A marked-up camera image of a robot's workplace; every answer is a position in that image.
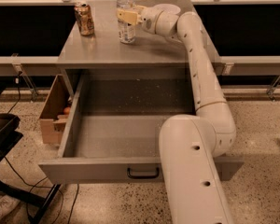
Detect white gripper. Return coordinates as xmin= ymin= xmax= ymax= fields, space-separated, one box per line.
xmin=116 ymin=5 xmax=162 ymax=35

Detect clear plastic water bottle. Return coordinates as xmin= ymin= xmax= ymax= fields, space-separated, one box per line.
xmin=117 ymin=0 xmax=135 ymax=44

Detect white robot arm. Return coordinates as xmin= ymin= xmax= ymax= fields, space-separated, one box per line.
xmin=117 ymin=6 xmax=236 ymax=224

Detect open grey drawer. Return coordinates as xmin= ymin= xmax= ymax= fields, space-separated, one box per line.
xmin=38 ymin=68 xmax=245 ymax=185

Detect white ceramic bowl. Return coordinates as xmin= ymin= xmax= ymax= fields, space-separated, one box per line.
xmin=153 ymin=4 xmax=181 ymax=15

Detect grey metal cabinet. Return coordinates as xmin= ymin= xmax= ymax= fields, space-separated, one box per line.
xmin=58 ymin=0 xmax=223 ymax=102

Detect gold drink can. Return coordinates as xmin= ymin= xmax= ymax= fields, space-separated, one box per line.
xmin=74 ymin=3 xmax=94 ymax=35

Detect orange fruit in box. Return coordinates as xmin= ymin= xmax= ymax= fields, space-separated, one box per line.
xmin=63 ymin=106 xmax=71 ymax=115

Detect cardboard box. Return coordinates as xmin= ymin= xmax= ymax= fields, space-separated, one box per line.
xmin=39 ymin=75 xmax=70 ymax=145

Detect white shoe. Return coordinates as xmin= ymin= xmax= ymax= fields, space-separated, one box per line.
xmin=0 ymin=195 xmax=20 ymax=221

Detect right metal rail bracket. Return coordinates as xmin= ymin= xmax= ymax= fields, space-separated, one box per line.
xmin=222 ymin=63 xmax=234 ymax=76

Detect metal rail bracket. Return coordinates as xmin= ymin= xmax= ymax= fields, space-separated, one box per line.
xmin=222 ymin=63 xmax=234 ymax=76
xmin=11 ymin=53 xmax=38 ymax=102

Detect left metal rail bracket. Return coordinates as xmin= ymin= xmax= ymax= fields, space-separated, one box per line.
xmin=11 ymin=53 xmax=38 ymax=102

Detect black drawer handle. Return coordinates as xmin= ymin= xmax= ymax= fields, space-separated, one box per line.
xmin=127 ymin=168 xmax=160 ymax=180

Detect black chair frame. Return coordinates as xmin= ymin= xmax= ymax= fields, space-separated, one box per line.
xmin=0 ymin=90 xmax=63 ymax=224

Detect black floor cable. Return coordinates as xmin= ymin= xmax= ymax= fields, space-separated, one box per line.
xmin=0 ymin=75 xmax=80 ymax=224

